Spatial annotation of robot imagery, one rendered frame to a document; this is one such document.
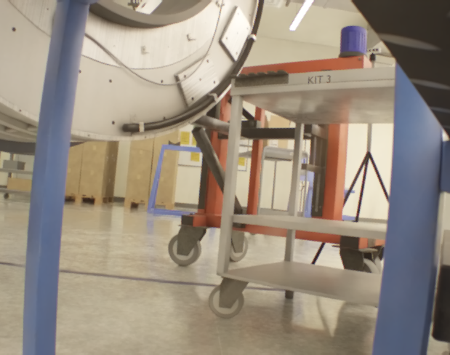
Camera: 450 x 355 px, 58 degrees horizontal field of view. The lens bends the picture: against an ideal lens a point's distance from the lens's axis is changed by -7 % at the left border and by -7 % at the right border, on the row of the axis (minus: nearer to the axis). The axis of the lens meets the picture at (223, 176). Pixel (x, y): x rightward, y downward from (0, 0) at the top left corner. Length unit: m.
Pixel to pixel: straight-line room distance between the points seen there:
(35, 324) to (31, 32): 0.62
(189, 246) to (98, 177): 5.48
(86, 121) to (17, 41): 0.24
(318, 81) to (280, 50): 9.52
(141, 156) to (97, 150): 0.75
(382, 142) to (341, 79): 9.87
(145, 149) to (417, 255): 7.14
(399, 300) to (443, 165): 0.08
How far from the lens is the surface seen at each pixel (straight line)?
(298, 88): 1.15
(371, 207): 10.77
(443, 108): 0.19
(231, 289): 1.25
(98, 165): 7.46
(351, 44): 1.88
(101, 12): 1.05
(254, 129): 1.94
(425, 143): 0.26
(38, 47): 0.96
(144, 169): 7.33
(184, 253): 2.08
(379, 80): 1.08
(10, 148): 1.40
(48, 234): 0.51
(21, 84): 0.93
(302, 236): 1.82
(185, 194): 9.87
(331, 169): 1.79
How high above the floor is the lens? 0.35
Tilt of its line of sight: 2 degrees up
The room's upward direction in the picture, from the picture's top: 5 degrees clockwise
